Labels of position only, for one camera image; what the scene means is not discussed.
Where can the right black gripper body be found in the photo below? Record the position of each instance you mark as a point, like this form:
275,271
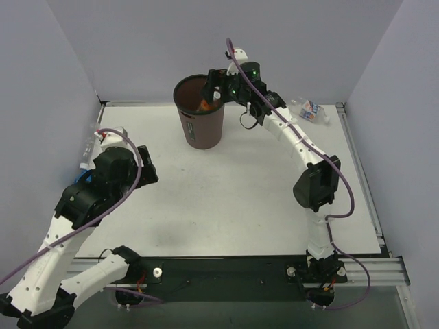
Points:
212,82

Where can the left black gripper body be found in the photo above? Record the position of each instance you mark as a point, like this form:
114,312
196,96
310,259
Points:
145,164

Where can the blue label plastic bottle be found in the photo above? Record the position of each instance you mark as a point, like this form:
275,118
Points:
85,175

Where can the orange label plastic bottle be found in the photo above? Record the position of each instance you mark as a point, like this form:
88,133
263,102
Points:
206,106

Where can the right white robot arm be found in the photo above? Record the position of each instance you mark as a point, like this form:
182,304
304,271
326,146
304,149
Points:
318,181

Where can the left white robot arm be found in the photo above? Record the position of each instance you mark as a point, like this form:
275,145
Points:
44,297

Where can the brown plastic waste bin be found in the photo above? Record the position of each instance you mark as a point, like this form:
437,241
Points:
202,129

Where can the clear crumpled plastic bottle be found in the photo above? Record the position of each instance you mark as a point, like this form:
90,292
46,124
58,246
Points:
89,146

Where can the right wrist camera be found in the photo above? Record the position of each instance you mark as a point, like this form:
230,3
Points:
239,57

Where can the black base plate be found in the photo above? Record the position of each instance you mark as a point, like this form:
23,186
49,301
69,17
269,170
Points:
237,278

